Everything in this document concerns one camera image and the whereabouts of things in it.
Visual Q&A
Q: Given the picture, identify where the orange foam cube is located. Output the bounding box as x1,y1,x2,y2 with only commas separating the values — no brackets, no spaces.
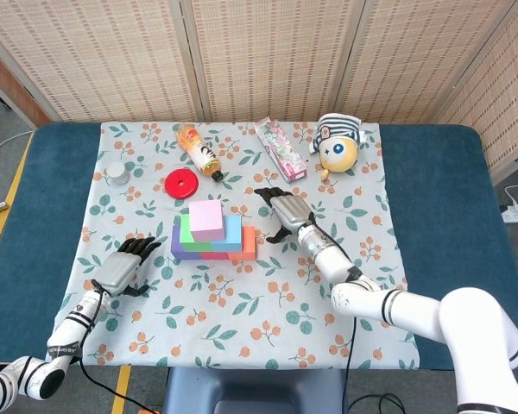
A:
227,226,258,261

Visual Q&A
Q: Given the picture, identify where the yellow plush toy striped hat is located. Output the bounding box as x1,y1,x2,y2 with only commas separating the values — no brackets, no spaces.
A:
308,112,368,180

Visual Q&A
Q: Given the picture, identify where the woven folding screen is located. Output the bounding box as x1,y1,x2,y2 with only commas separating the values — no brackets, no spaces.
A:
0,0,518,173

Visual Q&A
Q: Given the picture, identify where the pink foam cube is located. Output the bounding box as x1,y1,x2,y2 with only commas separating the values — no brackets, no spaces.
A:
188,198,226,242

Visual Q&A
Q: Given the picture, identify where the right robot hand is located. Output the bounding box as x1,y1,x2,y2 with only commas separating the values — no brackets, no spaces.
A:
254,187,317,243

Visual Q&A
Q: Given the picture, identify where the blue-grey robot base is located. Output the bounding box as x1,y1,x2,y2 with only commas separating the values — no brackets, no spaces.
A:
161,367,349,414

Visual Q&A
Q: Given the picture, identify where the orange drink bottle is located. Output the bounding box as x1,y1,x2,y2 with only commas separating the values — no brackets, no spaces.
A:
174,123,224,183

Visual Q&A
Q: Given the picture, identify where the black floor cable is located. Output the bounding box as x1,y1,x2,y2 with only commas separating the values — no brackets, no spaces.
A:
348,392,409,414

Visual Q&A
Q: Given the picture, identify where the red plastic disc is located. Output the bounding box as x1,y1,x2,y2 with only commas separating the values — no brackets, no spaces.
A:
164,168,199,200

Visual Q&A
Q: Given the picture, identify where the green foam cube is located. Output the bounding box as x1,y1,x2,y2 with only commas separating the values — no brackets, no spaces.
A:
178,213,215,253

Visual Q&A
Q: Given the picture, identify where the purple foam cube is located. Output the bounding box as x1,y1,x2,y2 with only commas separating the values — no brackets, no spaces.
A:
170,223,204,261

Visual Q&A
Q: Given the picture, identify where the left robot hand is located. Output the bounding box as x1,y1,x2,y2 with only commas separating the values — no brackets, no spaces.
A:
91,235,162,298

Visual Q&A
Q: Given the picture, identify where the floral tablecloth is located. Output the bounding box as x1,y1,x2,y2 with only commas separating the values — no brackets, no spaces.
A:
45,121,420,371

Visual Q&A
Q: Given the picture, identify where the blue foam cube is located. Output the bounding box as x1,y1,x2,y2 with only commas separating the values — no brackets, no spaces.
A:
210,214,243,253

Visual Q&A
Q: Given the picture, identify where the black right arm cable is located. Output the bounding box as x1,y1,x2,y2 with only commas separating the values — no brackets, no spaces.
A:
308,213,358,414

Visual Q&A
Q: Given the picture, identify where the small white jar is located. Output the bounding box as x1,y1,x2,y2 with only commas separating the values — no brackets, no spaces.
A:
105,162,132,187

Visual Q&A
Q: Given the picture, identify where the pink toothbrush package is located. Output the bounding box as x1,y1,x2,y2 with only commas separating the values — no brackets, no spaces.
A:
253,116,308,184

